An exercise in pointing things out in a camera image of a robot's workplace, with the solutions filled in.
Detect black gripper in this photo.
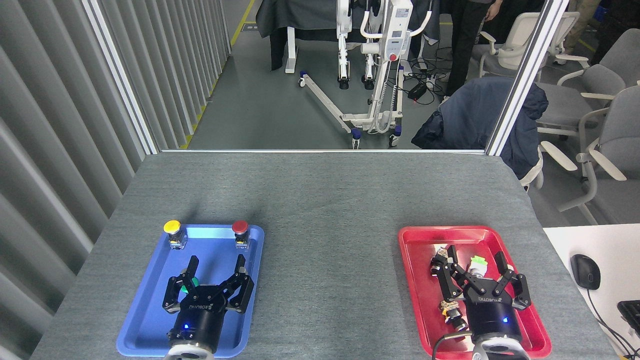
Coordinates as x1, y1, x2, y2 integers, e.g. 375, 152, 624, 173
429, 244, 532, 344
162, 254, 255, 347

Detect green push button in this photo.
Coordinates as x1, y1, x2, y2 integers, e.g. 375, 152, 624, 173
180, 269, 201, 296

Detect red push button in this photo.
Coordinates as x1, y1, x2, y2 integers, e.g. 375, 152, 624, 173
231, 220, 251, 249

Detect yellow push button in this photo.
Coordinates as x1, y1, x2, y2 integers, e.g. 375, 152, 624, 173
163, 220, 189, 250

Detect blue plastic tray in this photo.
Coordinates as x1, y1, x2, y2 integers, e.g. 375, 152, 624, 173
116, 223, 265, 358

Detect red plastic tray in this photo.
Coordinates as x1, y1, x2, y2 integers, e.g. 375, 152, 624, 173
398, 225, 552, 359

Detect black computer mouse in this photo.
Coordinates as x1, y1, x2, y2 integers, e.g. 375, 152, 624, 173
570, 254, 601, 291

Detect white chair under jacket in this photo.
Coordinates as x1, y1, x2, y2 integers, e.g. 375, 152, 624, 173
519, 147, 546, 192

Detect black keyboard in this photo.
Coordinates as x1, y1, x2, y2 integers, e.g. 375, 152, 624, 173
617, 300, 640, 336

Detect dark blue jacket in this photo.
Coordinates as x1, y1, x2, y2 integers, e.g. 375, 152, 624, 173
411, 76, 549, 180

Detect grey office chair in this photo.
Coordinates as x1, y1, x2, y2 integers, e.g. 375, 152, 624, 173
540, 85, 640, 226
535, 27, 640, 138

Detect person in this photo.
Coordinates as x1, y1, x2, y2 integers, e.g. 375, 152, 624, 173
444, 0, 504, 98
552, 0, 601, 66

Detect white office chair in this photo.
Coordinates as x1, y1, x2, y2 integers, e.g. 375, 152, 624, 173
470, 11, 591, 78

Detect white stand on wheels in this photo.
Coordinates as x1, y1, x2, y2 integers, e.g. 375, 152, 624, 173
299, 0, 434, 150

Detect white hanging robot legs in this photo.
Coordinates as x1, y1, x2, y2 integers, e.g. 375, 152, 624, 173
335, 0, 377, 91

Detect dark cloth covered table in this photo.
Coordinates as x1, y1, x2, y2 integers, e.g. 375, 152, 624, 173
255, 0, 341, 74

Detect green white knob switch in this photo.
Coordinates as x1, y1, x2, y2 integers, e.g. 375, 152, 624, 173
467, 255, 489, 279

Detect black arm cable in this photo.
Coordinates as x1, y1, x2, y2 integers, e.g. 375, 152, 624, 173
431, 332, 475, 360

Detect black mouse cable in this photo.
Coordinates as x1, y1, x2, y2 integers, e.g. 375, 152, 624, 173
585, 289, 636, 358

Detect silver table rail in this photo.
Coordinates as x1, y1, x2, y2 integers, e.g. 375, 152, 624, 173
160, 148, 488, 154

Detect black floor cables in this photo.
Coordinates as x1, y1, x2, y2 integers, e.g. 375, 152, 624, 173
400, 45, 451, 106

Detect silver post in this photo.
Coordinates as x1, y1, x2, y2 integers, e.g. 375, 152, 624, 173
485, 0, 570, 157

